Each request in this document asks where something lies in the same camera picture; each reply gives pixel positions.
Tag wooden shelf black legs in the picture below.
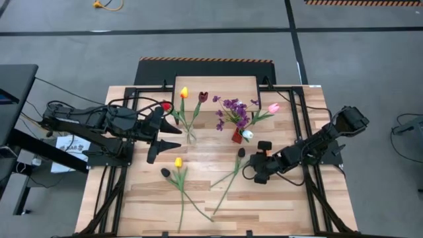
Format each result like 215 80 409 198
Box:
170 75 262 126

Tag black desk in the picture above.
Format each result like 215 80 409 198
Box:
0 63 90 216

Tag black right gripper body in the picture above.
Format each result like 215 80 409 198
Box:
249 141 291 184

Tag black yellow striped strip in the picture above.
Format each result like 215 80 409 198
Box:
303 0 423 7

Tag yellow orange artificial tulip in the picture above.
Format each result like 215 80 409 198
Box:
178 86 192 136

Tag orange red artificial tulip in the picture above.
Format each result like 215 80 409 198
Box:
210 160 252 188

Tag yellow extension cable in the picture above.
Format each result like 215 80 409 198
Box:
92 0 125 13

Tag dark maroon artificial tulip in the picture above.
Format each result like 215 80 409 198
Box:
188 91 210 136

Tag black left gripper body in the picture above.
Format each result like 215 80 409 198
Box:
141 106 165 165

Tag white printed paper sheet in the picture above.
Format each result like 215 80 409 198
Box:
50 134 92 175

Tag black floor mat striped edge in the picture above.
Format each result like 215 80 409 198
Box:
134 56 277 86

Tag red glass vase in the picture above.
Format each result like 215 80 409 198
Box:
231 127 245 145

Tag pink artificial tulip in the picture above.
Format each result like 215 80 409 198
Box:
244 102 281 132

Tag clear glass vase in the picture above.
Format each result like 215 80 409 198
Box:
183 125 198 146

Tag purple artificial flower bunch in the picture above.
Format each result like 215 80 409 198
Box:
211 95 262 132

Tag grey equipment stand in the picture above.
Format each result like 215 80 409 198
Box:
391 114 423 136

